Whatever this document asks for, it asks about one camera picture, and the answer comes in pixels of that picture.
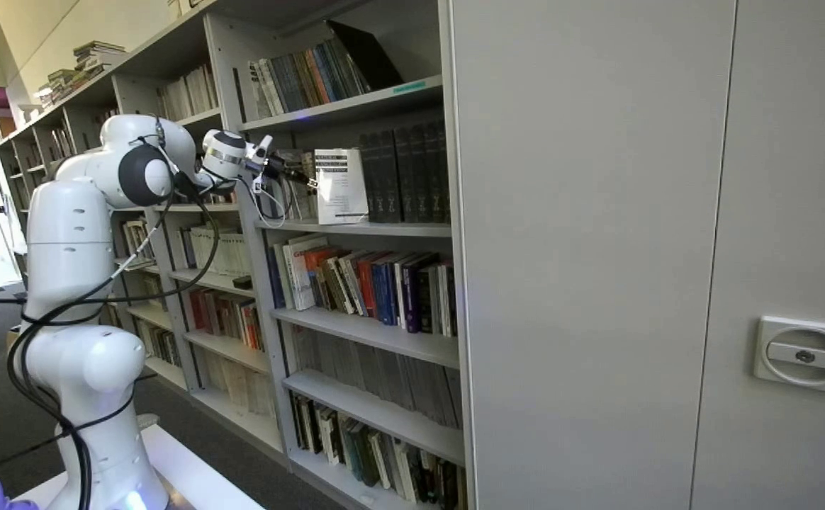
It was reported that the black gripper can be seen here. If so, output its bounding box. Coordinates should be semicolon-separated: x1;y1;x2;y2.
242;132;317;190

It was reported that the thin white-spined journal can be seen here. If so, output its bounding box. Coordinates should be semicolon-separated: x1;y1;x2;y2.
312;145;371;225

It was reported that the pale grey book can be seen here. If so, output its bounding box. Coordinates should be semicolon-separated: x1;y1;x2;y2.
256;57;282;118

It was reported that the dark grey book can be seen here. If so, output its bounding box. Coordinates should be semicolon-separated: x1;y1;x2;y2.
270;51;309;113

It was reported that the blue book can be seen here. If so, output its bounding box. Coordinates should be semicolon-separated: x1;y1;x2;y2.
309;41;340;105
371;258;404;329

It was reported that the grey-blue book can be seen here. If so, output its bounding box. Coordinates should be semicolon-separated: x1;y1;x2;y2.
263;237;289;310

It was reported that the orange-red book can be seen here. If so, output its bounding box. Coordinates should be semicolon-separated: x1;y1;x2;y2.
302;247;340;315

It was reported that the dark teal book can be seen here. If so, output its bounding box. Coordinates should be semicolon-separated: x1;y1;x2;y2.
327;37;374;99

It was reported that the brown and white book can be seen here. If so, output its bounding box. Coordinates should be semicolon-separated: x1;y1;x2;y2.
327;251;364;319

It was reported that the red book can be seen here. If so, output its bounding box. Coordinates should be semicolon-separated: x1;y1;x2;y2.
351;251;382;323
224;298;266;353
191;289;215;339

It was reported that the green shelf label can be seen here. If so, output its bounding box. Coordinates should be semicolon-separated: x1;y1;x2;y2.
391;75;445;95

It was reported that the beige book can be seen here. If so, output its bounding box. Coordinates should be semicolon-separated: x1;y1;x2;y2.
234;363;282;425
192;349;242;407

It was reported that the green book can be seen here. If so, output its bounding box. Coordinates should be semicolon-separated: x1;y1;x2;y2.
338;418;377;487

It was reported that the tall grey metal cabinet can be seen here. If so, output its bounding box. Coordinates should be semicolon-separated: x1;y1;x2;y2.
436;0;825;510

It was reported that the dark bound volume numbered 1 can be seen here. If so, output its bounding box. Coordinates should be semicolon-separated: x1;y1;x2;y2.
360;126;377;225

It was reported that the dark bound volume numbered 2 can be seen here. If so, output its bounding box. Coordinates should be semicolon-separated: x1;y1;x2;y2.
371;126;389;225

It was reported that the dark bound volume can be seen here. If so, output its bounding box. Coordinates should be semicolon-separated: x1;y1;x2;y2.
404;121;421;225
436;115;453;225
414;118;431;225
382;125;399;225
391;121;408;225
425;115;442;225

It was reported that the black leaning folder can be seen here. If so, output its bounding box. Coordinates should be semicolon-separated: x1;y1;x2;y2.
327;17;405;94

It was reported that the grey open bookcase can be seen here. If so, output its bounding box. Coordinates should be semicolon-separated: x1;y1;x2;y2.
110;7;289;455
0;89;102;224
204;0;477;510
52;68;192;393

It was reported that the grey bound journal volume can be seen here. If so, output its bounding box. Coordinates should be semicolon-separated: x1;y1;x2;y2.
397;353;435;418
317;336;351;393
371;349;404;410
343;342;377;401
425;363;463;429

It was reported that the stack of papers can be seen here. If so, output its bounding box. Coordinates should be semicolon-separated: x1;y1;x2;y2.
68;37;131;75
34;64;83;105

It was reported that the white camera cable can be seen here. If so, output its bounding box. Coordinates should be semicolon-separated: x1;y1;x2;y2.
248;167;287;224

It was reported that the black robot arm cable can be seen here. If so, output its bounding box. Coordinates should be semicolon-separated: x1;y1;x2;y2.
4;130;229;510

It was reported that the white rotary cabinet handle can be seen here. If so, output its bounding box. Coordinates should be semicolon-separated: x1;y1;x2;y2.
750;310;825;395

